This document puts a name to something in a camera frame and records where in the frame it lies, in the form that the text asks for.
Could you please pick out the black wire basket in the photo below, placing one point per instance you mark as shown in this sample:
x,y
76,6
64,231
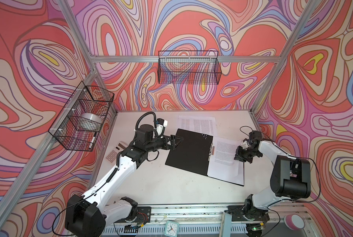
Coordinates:
x,y
189,67
85,99

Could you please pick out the black marker pen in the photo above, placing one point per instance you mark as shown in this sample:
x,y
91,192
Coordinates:
x,y
91,143

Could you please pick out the silver tape roll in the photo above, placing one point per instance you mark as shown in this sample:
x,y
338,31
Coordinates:
x,y
90,121

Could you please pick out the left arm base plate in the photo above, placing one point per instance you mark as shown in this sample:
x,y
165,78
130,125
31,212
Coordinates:
x,y
138,214

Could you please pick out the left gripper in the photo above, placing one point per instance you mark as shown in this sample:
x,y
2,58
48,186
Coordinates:
x,y
170,146

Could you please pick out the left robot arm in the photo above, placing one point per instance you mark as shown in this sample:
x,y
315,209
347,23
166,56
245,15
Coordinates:
x,y
88,214

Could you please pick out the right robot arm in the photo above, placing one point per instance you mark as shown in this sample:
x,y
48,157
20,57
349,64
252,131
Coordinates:
x,y
290,178

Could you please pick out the red folder with black interior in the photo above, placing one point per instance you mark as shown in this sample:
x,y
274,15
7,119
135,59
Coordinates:
x,y
193,153

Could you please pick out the white calculator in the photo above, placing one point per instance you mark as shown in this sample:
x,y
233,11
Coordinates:
x,y
112,155

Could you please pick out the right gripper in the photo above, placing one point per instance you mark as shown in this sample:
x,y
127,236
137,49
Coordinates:
x,y
239,156

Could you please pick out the printed paper sheet back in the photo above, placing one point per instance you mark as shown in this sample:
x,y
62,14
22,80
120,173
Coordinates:
x,y
205,125

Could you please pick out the black wire basket back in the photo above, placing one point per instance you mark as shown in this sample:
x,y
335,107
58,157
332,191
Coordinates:
x,y
189,67

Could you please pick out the small teal clock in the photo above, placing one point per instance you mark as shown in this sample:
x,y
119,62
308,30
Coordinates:
x,y
171,229

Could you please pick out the printed paper sheet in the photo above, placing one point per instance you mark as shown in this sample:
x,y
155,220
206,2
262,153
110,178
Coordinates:
x,y
222,165
205,125

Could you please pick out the black wire basket left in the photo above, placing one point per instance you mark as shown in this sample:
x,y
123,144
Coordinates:
x,y
85,99

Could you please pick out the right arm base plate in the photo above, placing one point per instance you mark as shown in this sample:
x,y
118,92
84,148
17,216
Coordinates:
x,y
240,213

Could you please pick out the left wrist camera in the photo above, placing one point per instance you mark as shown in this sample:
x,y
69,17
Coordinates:
x,y
145,133

